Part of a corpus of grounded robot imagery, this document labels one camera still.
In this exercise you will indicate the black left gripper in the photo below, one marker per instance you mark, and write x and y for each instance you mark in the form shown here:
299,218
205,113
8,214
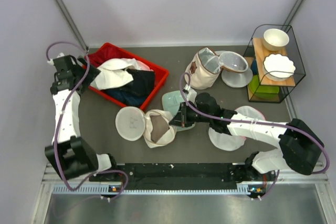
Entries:
92,73

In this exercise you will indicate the dark blue garment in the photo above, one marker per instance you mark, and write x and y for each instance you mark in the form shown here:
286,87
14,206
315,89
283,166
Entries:
135,92

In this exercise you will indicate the white scalloped bowl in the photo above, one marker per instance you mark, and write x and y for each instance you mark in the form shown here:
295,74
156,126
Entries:
278,67

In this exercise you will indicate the green container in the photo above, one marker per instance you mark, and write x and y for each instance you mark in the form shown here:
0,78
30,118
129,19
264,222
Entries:
257,91

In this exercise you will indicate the wooden shelf board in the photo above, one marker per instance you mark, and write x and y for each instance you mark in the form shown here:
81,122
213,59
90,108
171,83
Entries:
260,54

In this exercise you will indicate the cream bear laundry bag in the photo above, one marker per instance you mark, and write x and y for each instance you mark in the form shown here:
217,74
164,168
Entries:
204,69

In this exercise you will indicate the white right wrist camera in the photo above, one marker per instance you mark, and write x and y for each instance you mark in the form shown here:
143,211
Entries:
189,93

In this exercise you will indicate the light green ceramic tray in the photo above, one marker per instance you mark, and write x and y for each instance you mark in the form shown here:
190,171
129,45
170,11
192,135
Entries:
171,101

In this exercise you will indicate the pink garment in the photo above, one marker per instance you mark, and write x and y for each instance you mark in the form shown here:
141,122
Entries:
142,66

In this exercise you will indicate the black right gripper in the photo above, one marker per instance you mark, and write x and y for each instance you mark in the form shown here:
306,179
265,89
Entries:
182,119

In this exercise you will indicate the white bra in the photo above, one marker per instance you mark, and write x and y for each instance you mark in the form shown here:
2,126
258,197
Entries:
113,73

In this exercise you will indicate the black wire shelf rack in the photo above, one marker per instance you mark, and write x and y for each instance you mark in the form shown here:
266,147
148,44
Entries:
293,53

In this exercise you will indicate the grey taupe bra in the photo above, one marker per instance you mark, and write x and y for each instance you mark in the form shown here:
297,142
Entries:
159,127

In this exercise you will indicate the white pink-trimmed mesh bag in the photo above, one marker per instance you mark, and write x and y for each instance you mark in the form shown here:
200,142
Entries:
231,143

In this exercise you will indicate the teal item behind rack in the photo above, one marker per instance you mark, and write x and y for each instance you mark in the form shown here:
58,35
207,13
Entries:
254,67

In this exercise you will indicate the grey slotted cable duct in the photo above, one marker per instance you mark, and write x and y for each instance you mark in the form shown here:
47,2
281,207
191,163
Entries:
111,190

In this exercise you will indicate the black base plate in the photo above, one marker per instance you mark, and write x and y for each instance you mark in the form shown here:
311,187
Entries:
183,176

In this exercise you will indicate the red plastic bin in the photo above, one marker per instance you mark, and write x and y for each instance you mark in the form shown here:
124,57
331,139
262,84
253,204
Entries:
161,74

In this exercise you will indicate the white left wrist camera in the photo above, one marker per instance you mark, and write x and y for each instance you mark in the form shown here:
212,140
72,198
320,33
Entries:
51,61

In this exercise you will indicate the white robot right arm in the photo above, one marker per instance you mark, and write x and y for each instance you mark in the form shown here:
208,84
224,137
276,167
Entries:
296,146

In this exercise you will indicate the red garment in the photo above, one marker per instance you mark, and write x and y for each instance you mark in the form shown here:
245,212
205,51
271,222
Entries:
102,55

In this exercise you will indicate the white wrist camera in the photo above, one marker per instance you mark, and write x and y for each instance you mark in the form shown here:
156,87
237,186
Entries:
51,61
189,93

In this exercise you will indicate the white mesh bra laundry bag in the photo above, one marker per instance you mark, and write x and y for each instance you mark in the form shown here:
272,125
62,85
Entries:
132,124

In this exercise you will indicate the white round bowl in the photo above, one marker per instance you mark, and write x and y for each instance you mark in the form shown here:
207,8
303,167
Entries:
275,39

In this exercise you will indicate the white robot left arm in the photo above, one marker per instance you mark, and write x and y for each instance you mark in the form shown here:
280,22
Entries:
69,154

